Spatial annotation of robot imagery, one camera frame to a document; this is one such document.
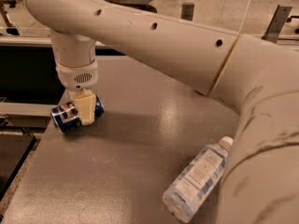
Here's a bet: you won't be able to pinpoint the middle metal bracket post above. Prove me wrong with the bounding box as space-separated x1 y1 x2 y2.
181 3 194 21

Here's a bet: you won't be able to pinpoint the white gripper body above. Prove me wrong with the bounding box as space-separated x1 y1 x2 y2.
56 61 98 91

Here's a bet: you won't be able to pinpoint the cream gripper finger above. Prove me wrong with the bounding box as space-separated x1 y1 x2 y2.
73 89 96 126

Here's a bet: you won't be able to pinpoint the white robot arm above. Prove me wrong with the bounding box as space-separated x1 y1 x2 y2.
23 0 299 224

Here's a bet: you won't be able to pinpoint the metal bracket post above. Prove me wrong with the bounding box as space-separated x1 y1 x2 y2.
262 5 292 43
181 3 194 21

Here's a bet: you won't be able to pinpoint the blue pepsi can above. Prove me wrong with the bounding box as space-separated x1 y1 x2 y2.
50 94 106 134

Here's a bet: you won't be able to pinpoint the glass barrier rail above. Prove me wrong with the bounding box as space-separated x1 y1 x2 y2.
0 35 108 49

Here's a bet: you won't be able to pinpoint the right metal bracket post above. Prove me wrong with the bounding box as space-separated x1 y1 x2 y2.
262 5 292 43

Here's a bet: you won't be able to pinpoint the clear plastic water bottle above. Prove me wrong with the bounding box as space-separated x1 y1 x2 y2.
163 136 234 223

